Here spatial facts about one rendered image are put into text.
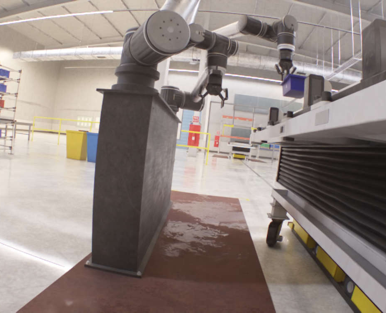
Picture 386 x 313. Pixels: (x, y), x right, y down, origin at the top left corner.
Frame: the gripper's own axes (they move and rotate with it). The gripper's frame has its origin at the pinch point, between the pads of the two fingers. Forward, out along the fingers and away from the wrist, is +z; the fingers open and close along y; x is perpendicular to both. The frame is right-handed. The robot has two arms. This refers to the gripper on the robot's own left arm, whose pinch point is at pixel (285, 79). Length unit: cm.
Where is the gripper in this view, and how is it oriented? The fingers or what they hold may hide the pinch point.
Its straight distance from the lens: 153.2
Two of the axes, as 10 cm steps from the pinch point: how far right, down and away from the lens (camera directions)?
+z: -1.1, 9.9, 0.2
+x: 1.3, -0.1, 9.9
